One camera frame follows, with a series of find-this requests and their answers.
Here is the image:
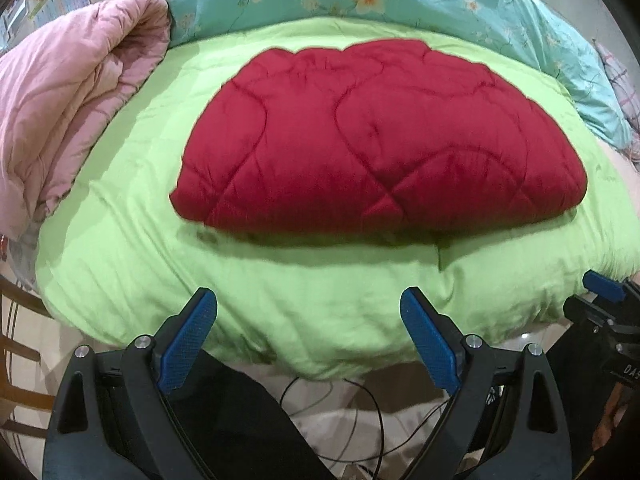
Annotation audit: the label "red quilted jacket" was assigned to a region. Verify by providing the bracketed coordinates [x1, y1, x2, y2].
[169, 39, 589, 237]

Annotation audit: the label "person's black pants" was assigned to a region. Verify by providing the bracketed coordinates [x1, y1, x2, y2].
[95, 340, 601, 480]

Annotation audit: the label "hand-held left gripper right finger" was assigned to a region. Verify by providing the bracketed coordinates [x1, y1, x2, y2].
[400, 286, 574, 480]

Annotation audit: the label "green blanket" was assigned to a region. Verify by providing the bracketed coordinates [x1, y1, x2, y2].
[35, 16, 640, 382]

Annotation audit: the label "pink quilt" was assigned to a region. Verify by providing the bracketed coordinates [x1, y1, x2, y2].
[0, 0, 174, 242]

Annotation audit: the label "pink plaid cloth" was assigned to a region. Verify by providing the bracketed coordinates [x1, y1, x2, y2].
[592, 37, 640, 162]

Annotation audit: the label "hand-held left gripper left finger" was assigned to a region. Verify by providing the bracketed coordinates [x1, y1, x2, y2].
[44, 287, 219, 480]

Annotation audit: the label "wooden chair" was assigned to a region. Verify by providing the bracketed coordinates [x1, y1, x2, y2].
[0, 275, 57, 441]

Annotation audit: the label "person's right hand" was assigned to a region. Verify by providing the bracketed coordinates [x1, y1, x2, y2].
[592, 392, 629, 454]

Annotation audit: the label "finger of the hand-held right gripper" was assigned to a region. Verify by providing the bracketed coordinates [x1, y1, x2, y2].
[582, 269, 628, 304]

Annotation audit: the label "black cable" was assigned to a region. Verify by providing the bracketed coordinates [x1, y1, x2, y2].
[279, 376, 452, 464]

